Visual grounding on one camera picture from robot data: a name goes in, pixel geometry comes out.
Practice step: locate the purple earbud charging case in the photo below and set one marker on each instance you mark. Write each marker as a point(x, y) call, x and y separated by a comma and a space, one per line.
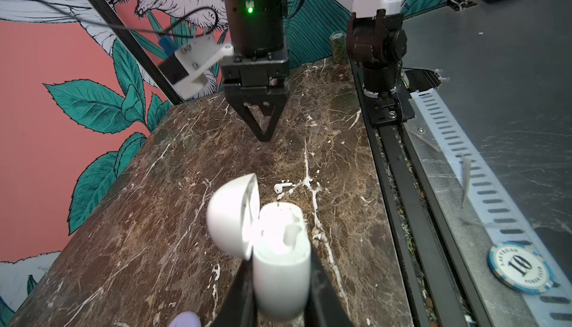
point(186, 319)

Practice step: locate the white earbud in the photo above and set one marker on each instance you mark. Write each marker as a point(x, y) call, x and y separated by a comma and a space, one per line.
point(280, 187)

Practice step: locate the white round puck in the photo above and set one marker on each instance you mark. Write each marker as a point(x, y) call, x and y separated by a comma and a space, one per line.
point(272, 236)

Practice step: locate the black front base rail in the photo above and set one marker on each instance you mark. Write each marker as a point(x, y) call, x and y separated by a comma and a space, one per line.
point(437, 281)

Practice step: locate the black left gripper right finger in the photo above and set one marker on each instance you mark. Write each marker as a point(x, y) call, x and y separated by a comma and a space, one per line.
point(323, 308)

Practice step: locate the black right corner post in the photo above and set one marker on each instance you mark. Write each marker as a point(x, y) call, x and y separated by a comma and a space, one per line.
point(128, 39)

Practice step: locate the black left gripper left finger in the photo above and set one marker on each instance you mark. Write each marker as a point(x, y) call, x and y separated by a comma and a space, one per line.
point(238, 308)

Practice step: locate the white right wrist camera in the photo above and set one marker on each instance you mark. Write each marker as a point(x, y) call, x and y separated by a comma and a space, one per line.
point(186, 68)

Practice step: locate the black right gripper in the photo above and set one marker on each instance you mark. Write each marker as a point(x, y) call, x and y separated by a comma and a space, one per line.
point(258, 81)

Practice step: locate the white perforated vent strip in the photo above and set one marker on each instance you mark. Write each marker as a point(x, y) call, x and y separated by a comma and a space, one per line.
point(500, 179)

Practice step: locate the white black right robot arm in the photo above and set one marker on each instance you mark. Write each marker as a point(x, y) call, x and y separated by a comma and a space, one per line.
point(375, 40)

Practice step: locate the poker chip on vent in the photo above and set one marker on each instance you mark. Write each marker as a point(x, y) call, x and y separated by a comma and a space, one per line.
point(520, 268)

